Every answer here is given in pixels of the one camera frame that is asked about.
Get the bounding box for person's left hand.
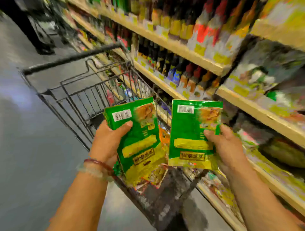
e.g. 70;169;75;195
89;120;133;167

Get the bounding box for person's right hand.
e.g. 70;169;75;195
203;124;249;172

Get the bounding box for green seasoning packet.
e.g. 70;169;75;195
103;96;170;194
168;99;224;171

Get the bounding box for person's left forearm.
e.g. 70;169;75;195
46;164;113;231

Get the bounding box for person's right forearm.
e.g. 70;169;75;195
224;160;303;231

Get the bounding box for orange snack packet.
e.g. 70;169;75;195
158;126;171;154

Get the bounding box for wooden store shelving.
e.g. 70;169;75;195
60;0;305;231

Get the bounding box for row of colourful food packets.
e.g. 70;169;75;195
186;112;305;224

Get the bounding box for row of dark sauce bottles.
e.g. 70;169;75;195
105;24;222;101

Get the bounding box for pile of green white packets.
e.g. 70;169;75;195
224;39;305;120

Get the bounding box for row of yellow-labelled sauce bottles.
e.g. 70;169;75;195
88;0;268;66

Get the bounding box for grey background shopping cart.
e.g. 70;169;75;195
29;0;73;46

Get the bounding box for red-brown cord bracelet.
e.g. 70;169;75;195
83;158;115;174

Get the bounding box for pale green bead bracelet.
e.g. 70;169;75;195
76;163;114;183

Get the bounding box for black wire shopping cart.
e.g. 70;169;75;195
19;42;211;231

